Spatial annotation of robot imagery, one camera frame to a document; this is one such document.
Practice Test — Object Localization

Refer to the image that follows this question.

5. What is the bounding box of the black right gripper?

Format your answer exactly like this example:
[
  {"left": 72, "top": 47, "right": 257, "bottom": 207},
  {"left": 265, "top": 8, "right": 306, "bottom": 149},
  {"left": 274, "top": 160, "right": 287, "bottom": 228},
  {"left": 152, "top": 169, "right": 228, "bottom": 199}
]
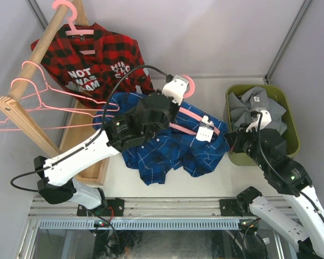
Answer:
[{"left": 225, "top": 122, "right": 269, "bottom": 170}]

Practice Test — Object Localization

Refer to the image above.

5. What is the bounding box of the white paper price tag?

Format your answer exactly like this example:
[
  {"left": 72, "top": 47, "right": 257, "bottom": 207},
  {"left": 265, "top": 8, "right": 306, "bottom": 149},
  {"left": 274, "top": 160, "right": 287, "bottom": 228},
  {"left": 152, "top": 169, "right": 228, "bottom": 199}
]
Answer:
[{"left": 196, "top": 115, "right": 215, "bottom": 142}]

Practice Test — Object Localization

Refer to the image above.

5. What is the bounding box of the blue plaid shirt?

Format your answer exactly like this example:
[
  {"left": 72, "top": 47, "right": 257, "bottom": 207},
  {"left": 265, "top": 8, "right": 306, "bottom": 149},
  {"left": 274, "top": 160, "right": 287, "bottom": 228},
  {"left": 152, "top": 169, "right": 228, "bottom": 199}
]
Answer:
[{"left": 105, "top": 92, "right": 230, "bottom": 185}]

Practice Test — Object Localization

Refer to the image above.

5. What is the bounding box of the pink plastic hanger blue shirt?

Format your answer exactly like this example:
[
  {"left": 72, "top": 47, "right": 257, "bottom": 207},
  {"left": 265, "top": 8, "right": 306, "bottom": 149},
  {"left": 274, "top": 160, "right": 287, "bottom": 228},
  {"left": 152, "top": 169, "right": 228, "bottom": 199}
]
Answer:
[{"left": 170, "top": 74, "right": 220, "bottom": 136}]

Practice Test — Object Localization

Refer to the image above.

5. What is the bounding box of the pink wire hanger grey shirt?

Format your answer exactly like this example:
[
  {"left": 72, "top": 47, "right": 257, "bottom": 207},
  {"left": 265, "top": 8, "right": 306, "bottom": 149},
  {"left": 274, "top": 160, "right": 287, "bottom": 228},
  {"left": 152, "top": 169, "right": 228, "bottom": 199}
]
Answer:
[{"left": 0, "top": 78, "right": 119, "bottom": 132}]

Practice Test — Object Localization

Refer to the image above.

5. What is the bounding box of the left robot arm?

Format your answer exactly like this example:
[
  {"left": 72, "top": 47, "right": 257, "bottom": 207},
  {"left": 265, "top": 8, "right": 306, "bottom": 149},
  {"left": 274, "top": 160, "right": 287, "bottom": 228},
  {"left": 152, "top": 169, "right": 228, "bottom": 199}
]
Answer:
[{"left": 37, "top": 90, "right": 183, "bottom": 216}]

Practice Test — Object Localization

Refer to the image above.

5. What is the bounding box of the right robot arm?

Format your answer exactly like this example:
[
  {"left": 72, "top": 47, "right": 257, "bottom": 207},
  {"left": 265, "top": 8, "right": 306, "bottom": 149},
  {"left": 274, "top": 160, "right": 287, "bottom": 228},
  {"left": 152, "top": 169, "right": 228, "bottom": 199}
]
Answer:
[{"left": 225, "top": 128, "right": 324, "bottom": 258}]

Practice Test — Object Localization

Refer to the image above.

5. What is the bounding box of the red plaid shirt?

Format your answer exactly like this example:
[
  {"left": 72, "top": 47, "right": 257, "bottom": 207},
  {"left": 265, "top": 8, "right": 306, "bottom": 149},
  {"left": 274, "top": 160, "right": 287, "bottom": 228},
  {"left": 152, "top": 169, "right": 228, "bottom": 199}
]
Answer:
[{"left": 41, "top": 23, "right": 154, "bottom": 109}]

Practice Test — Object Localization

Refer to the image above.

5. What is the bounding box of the pink plastic hanger red shirt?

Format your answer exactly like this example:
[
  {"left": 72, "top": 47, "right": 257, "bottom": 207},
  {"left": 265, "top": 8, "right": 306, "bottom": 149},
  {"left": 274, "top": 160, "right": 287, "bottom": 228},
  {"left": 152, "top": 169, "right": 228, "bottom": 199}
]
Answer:
[{"left": 52, "top": 0, "right": 94, "bottom": 42}]

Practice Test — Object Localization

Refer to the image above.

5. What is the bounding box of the green plastic basket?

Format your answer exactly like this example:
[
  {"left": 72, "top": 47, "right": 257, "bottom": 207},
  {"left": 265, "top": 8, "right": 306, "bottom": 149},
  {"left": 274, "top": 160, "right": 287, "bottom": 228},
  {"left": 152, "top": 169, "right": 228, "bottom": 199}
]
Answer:
[{"left": 224, "top": 84, "right": 299, "bottom": 158}]

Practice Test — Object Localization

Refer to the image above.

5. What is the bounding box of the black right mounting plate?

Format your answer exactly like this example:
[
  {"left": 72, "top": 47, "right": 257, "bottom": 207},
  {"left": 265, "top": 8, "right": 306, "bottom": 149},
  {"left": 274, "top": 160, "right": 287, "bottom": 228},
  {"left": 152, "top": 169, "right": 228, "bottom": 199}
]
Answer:
[{"left": 219, "top": 199, "right": 249, "bottom": 216}]

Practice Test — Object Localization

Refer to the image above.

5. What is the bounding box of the black mounting plate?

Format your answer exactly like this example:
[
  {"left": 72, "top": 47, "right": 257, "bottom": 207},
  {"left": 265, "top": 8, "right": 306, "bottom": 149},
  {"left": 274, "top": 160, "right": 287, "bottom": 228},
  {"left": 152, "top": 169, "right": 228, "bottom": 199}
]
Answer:
[
  {"left": 219, "top": 199, "right": 249, "bottom": 216},
  {"left": 77, "top": 198, "right": 125, "bottom": 217}
]

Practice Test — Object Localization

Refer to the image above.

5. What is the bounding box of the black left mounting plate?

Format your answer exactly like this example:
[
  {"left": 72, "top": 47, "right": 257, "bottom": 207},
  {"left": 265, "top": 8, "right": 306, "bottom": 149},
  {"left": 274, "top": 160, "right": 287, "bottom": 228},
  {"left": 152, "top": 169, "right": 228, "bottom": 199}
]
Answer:
[{"left": 77, "top": 198, "right": 125, "bottom": 217}]

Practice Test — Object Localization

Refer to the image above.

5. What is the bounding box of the wooden clothes rack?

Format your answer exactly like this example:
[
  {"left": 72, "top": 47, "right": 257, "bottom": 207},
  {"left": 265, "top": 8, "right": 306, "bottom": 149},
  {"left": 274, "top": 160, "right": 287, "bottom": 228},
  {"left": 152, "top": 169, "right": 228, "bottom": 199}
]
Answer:
[{"left": 0, "top": 0, "right": 111, "bottom": 186}]

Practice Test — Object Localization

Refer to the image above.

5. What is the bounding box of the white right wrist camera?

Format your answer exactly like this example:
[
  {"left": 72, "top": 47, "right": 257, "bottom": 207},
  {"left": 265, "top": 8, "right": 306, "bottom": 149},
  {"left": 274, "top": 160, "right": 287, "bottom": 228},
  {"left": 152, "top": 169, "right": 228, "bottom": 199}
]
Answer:
[{"left": 246, "top": 110, "right": 272, "bottom": 132}]

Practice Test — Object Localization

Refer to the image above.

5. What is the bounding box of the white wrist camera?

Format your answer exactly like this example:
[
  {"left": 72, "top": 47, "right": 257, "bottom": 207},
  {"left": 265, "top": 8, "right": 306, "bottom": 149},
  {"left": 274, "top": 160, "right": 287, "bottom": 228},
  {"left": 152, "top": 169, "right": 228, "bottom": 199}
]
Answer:
[
  {"left": 161, "top": 75, "right": 190, "bottom": 105},
  {"left": 246, "top": 110, "right": 272, "bottom": 132}
]

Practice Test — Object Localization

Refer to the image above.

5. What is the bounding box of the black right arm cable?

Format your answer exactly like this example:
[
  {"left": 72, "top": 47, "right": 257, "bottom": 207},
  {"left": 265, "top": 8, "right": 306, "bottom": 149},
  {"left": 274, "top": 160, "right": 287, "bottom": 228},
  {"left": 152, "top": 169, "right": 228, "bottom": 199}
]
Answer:
[{"left": 251, "top": 111, "right": 324, "bottom": 243}]

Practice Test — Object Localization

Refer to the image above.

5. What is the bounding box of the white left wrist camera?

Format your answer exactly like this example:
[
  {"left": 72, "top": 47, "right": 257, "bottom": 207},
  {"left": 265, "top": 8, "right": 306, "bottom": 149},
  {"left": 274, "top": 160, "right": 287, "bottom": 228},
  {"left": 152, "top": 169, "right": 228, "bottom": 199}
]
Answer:
[{"left": 161, "top": 75, "right": 190, "bottom": 105}]

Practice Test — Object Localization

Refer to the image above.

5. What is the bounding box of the grey slotted cable duct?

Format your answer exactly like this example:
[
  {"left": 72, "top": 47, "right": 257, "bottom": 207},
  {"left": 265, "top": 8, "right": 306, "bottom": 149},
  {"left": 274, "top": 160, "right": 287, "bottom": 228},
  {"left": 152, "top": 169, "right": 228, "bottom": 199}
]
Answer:
[{"left": 38, "top": 219, "right": 240, "bottom": 230}]

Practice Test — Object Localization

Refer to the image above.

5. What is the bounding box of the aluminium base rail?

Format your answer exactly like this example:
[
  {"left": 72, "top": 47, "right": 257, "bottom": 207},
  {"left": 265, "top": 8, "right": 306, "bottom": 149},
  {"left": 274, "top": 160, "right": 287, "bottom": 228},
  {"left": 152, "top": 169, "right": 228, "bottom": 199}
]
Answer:
[{"left": 28, "top": 196, "right": 300, "bottom": 220}]

